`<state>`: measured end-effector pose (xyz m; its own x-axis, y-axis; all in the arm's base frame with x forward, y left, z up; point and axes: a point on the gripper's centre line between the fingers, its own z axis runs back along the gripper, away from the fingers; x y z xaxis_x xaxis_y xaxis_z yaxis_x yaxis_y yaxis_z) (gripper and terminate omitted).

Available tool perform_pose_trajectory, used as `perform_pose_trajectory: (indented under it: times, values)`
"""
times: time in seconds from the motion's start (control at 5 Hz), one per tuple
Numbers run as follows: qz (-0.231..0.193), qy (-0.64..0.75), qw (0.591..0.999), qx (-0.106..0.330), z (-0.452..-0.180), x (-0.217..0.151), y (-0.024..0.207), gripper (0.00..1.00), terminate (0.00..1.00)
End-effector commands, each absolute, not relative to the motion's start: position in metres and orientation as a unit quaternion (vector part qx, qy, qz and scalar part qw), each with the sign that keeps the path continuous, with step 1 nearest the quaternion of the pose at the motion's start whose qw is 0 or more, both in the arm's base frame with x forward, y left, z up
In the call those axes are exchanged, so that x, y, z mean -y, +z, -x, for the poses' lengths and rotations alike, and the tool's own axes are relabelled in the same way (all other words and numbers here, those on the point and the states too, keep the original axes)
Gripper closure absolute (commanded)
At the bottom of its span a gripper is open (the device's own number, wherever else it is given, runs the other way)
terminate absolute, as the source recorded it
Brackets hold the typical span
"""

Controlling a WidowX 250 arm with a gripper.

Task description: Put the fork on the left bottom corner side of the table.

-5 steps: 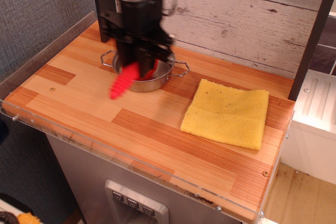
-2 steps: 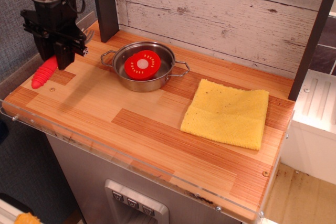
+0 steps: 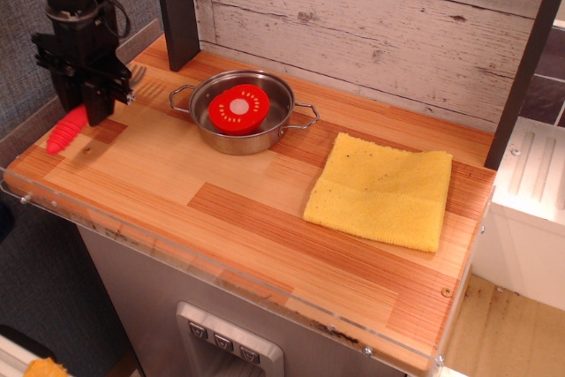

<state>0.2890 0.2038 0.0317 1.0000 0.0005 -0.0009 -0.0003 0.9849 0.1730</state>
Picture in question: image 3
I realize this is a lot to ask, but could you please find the dark left post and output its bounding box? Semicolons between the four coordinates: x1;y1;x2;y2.
159;0;200;72

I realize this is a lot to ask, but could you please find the dark post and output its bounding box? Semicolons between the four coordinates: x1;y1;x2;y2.
159;0;200;72
484;0;561;170

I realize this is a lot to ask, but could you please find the dark right post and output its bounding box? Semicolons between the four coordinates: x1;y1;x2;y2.
484;0;561;170

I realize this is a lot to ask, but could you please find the grey cabinet front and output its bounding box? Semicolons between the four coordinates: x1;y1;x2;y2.
79;228;401;376

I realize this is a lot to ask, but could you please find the clear acrylic edge guard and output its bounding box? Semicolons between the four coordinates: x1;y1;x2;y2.
1;171;445;376

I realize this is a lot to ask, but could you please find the red handled grey fork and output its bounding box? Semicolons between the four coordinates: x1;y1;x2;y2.
46;64;147;155

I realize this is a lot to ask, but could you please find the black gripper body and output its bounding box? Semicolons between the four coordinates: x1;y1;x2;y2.
32;19;132;103

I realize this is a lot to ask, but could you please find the grey dispenser panel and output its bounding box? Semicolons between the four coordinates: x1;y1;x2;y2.
176;301;285;377

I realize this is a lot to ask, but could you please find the small steel pot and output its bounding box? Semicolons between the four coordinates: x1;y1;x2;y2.
169;69;320;155

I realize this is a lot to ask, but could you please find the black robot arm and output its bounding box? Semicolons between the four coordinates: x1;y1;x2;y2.
32;0;134;126

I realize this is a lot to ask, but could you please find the yellow cloth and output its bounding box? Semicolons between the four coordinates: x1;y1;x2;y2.
303;132;453;253

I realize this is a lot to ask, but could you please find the red toy tomato half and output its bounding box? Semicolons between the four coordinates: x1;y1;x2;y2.
208;84;270;136

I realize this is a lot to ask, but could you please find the yellow object bottom left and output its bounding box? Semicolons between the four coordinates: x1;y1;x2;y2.
23;358;69;377

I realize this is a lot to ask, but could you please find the white toy sink unit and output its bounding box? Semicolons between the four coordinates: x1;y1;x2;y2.
472;118;564;309

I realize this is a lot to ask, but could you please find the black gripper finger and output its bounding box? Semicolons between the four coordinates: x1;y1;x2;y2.
51;72;83;111
81;82;115;126

